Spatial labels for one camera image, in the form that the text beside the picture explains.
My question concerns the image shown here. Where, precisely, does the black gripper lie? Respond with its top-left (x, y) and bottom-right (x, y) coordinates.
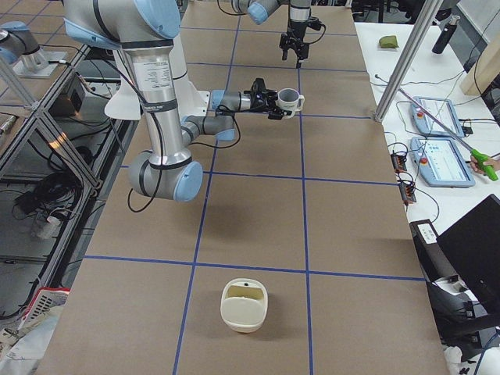
top-left (279, 34), bottom-right (309, 69)
top-left (248, 77), bottom-right (284, 120)

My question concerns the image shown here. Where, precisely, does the white plastic mug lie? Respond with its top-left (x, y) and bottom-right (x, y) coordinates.
top-left (277, 88), bottom-right (305, 120)

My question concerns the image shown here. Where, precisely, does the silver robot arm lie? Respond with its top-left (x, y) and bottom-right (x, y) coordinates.
top-left (230, 0), bottom-right (323, 69)
top-left (63, 1), bottom-right (289, 202)

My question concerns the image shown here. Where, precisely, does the person hand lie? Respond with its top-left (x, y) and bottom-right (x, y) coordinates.
top-left (470, 155), bottom-right (500, 175)

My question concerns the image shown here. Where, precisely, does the green cloth pad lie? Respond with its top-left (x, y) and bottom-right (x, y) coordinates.
top-left (378, 35), bottom-right (399, 49)

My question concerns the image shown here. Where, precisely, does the upper orange connector block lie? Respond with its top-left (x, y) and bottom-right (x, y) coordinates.
top-left (391, 152), bottom-right (407, 173)

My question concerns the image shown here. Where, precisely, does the orange connector block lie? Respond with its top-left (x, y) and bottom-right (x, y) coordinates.
top-left (398, 180), bottom-right (416, 206)
top-left (391, 152), bottom-right (407, 173)

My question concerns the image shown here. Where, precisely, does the black water bottle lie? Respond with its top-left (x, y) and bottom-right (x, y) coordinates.
top-left (431, 15), bottom-right (461, 55)

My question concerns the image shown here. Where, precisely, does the lower orange connector block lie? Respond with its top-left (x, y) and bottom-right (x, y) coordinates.
top-left (398, 180), bottom-right (416, 206)

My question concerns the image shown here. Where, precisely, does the upper teach pendant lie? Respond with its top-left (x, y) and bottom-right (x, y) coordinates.
top-left (411, 96), bottom-right (465, 138)

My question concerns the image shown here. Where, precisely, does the teach pendant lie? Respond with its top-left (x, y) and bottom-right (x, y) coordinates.
top-left (409, 137), bottom-right (476, 188)
top-left (411, 96), bottom-right (465, 138)

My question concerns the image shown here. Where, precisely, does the lower teach pendant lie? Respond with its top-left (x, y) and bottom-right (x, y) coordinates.
top-left (409, 137), bottom-right (476, 188)

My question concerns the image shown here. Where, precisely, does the cream plastic basket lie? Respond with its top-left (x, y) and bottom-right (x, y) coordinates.
top-left (220, 278), bottom-right (268, 334)

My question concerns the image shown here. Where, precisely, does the black power adapter box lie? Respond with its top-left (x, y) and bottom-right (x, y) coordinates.
top-left (49, 76), bottom-right (85, 116)

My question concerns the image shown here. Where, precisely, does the black laptop monitor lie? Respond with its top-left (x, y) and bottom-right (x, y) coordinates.
top-left (437, 194), bottom-right (499, 313)

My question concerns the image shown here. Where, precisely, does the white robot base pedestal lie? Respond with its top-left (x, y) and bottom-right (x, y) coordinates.
top-left (103, 62), bottom-right (212, 121)

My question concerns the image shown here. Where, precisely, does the aluminium frame post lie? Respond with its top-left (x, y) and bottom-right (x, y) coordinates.
top-left (373, 0), bottom-right (443, 123)

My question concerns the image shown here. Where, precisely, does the green handled reacher stick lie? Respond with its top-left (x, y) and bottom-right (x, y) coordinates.
top-left (398, 88), bottom-right (498, 181)

